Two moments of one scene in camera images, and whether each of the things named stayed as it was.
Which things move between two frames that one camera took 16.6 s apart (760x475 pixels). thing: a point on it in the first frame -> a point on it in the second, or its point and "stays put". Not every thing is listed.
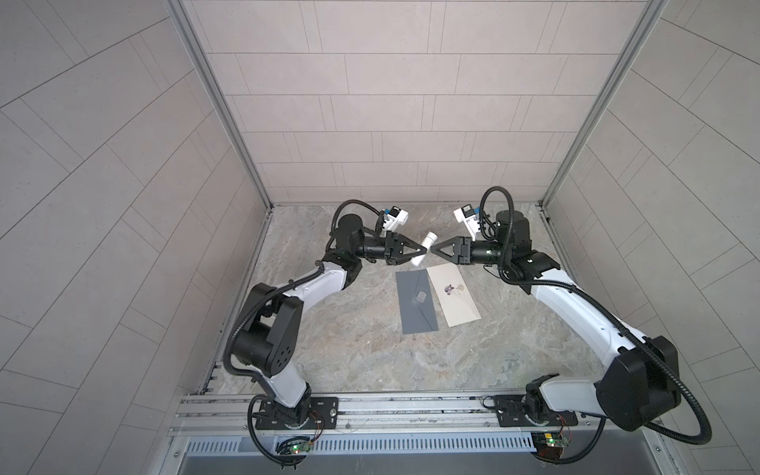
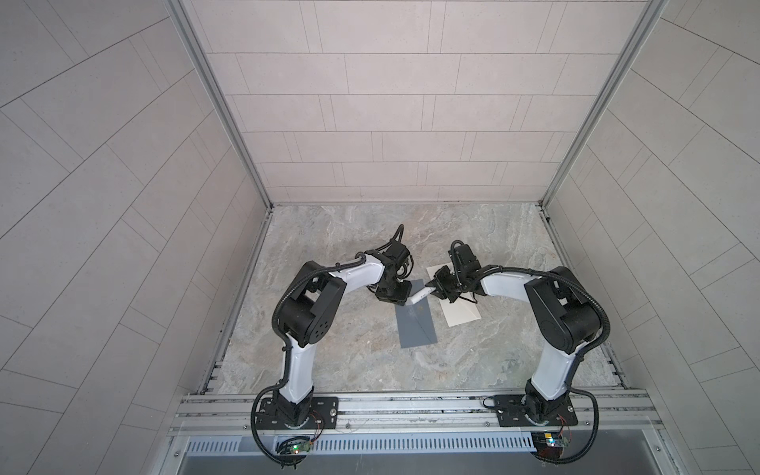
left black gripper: (386, 250) -> (401, 298)
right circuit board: (549, 443) stays put
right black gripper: (463, 256) -> (437, 282)
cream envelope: (454, 294) stays put
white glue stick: (428, 241) -> (420, 295)
